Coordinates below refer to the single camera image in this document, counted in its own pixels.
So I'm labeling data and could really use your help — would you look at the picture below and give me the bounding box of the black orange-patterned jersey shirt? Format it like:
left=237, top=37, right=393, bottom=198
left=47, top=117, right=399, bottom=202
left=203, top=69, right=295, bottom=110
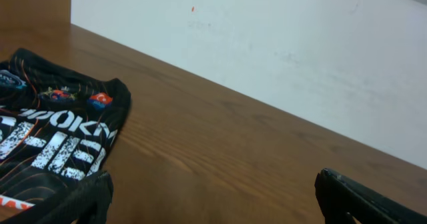
left=1, top=49, right=131, bottom=209

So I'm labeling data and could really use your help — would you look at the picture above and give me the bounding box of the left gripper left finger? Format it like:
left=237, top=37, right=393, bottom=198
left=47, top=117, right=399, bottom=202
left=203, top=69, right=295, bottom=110
left=1, top=171, right=113, bottom=224

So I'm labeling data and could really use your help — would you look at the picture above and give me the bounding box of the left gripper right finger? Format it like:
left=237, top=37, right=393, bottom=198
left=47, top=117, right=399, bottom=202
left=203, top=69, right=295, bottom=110
left=314, top=168, right=426, bottom=224

